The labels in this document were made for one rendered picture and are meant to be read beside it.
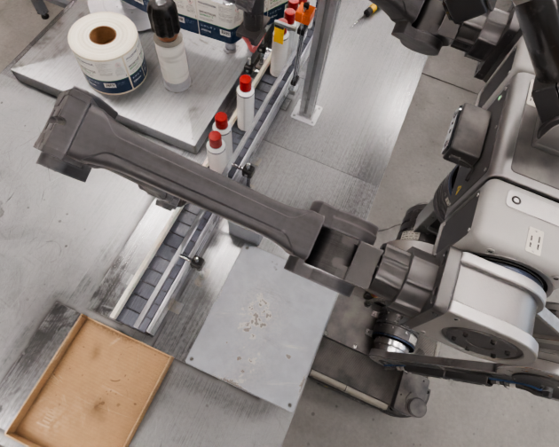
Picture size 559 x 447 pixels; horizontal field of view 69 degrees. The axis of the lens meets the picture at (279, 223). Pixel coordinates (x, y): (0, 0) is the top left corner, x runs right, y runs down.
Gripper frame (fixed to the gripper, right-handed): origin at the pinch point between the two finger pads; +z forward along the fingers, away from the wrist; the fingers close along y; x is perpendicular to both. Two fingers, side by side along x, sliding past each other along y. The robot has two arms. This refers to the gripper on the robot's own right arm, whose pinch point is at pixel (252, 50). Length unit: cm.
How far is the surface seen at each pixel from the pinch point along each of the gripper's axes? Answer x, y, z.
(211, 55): -17.3, -4.0, 13.7
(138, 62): -31.5, 16.2, 5.8
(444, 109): 83, -110, 102
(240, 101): 5.7, 19.9, -0.4
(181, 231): 6, 58, 13
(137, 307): 6, 82, 13
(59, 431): 4, 114, 17
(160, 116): -19.6, 26.7, 13.5
